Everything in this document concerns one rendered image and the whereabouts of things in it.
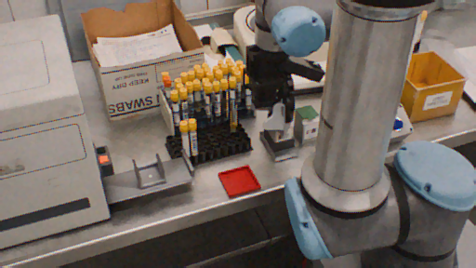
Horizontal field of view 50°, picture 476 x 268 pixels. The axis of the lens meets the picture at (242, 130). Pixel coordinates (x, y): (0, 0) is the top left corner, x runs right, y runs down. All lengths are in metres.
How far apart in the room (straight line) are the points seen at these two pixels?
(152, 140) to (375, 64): 0.73
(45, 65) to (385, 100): 0.56
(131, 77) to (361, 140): 0.70
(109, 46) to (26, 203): 0.57
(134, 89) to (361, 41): 0.77
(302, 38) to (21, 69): 0.45
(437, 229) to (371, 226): 0.10
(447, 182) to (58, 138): 0.58
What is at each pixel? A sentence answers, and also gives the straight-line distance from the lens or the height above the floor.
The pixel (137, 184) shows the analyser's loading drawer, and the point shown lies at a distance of 1.02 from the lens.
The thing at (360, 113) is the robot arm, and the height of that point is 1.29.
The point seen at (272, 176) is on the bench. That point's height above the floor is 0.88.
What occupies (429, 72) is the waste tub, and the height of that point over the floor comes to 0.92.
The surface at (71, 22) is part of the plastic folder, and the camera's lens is 1.45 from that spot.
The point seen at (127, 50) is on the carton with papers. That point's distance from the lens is 1.37.
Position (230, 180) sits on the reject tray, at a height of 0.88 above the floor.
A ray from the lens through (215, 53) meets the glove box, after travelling 1.34.
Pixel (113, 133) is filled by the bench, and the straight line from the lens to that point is 1.21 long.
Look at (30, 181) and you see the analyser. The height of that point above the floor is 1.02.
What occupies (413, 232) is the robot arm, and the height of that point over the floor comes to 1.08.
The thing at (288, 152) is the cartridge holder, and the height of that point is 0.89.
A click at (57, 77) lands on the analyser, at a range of 0.86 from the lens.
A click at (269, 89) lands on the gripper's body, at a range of 0.98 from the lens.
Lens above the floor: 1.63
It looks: 40 degrees down
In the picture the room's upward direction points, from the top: straight up
